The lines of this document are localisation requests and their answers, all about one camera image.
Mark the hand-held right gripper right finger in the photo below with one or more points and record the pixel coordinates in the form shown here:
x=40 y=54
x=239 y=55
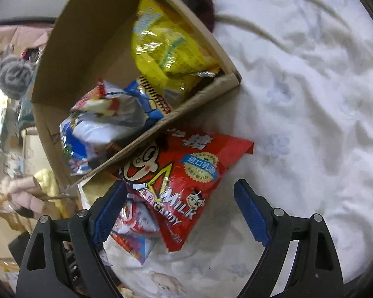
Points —
x=251 y=212

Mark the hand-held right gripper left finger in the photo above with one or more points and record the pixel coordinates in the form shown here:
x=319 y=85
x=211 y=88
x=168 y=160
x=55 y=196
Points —
x=107 y=214

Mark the white red snack packet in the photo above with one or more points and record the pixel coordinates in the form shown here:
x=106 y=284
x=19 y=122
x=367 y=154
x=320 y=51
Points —
x=133 y=223

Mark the red candy packet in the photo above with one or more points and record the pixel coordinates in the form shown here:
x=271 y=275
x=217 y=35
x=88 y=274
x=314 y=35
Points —
x=180 y=186

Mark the white blue striped snack packet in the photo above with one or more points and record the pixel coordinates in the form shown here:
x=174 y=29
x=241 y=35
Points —
x=96 y=127

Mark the blue tiger snack packet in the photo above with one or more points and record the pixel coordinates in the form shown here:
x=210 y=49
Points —
x=149 y=99

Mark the brown cardboard box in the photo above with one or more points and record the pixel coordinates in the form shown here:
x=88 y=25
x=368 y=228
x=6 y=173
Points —
x=99 y=46

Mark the yellow snack packet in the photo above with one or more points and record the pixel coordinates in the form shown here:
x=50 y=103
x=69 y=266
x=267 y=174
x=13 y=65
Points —
x=164 y=46

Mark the yellow cloth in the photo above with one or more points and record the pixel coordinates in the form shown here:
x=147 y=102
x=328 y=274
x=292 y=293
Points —
x=49 y=183

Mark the pink soft object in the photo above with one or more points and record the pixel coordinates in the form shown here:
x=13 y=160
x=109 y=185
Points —
x=25 y=192

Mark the grey tabby cat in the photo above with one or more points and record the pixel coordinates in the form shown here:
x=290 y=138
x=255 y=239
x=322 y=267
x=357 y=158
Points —
x=15 y=74

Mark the pink curtain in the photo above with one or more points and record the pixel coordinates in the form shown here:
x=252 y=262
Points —
x=18 y=34

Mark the dark red cloth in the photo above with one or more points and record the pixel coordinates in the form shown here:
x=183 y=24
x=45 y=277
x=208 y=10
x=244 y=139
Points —
x=202 y=6

